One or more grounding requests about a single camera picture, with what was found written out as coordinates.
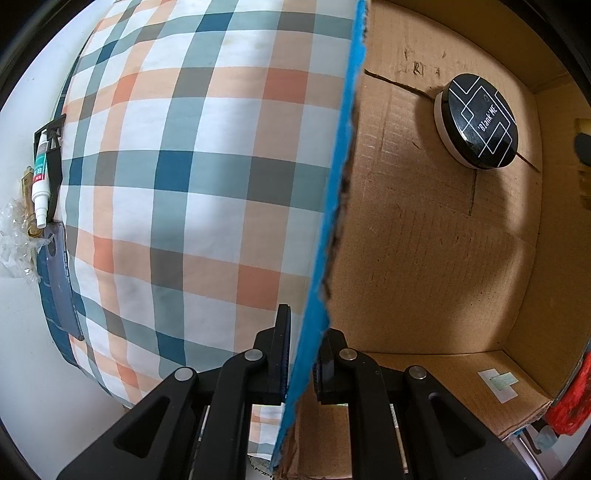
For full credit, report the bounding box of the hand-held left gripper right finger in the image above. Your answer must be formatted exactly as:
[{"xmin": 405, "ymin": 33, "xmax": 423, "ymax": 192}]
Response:
[{"xmin": 311, "ymin": 329, "xmax": 537, "ymax": 480}]

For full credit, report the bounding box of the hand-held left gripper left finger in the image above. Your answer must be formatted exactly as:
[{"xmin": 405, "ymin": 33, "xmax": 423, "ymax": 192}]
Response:
[{"xmin": 55, "ymin": 304, "xmax": 293, "ymax": 480}]

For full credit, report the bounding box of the brown cardboard box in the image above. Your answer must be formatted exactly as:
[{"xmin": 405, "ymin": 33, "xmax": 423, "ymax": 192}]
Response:
[{"xmin": 270, "ymin": 0, "xmax": 591, "ymax": 480}]

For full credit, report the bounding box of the black round compact case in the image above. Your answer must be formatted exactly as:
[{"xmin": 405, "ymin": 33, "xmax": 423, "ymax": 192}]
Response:
[{"xmin": 433, "ymin": 73, "xmax": 522, "ymax": 172}]

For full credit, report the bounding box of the plaid blanket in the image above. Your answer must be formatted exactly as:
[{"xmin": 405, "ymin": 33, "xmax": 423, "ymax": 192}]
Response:
[{"xmin": 34, "ymin": 0, "xmax": 366, "ymax": 462}]

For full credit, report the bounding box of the orange patterned cloth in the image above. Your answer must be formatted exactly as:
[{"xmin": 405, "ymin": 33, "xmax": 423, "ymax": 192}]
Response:
[{"xmin": 545, "ymin": 351, "xmax": 591, "ymax": 437}]

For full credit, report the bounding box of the clear plastic wrap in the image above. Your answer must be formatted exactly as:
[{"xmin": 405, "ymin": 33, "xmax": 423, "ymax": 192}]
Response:
[{"xmin": 0, "ymin": 196, "xmax": 43, "ymax": 280}]

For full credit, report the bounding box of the amber plastic bottle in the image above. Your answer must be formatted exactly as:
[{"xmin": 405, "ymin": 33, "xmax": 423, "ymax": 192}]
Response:
[{"xmin": 19, "ymin": 166, "xmax": 45, "ymax": 241}]

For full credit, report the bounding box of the white tube in black packaging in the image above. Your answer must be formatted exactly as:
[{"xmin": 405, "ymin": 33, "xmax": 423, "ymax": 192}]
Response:
[{"xmin": 33, "ymin": 113, "xmax": 68, "ymax": 223}]

